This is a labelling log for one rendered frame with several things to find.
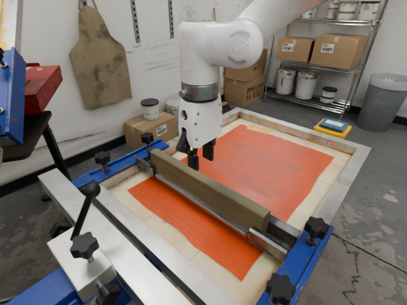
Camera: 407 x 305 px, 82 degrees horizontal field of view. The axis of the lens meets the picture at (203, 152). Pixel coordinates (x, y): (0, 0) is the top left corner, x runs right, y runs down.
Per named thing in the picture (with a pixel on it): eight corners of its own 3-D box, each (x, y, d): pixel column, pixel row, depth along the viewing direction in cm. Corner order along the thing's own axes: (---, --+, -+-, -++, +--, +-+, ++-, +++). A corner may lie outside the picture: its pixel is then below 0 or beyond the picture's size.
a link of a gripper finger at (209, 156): (212, 138, 54) (211, 161, 58) (220, 133, 56) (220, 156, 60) (201, 134, 56) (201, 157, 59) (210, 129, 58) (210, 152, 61)
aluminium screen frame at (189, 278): (237, 114, 119) (237, 106, 117) (367, 156, 86) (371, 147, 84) (84, 193, 69) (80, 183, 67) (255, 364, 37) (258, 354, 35)
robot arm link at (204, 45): (265, 17, 42) (267, 21, 34) (258, 78, 47) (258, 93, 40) (183, 17, 44) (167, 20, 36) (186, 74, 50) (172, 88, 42)
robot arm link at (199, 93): (195, 91, 41) (195, 106, 42) (226, 80, 46) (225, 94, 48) (167, 82, 45) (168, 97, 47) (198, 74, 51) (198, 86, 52)
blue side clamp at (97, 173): (162, 154, 90) (160, 138, 86) (170, 158, 87) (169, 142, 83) (85, 194, 71) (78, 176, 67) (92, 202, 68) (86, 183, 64)
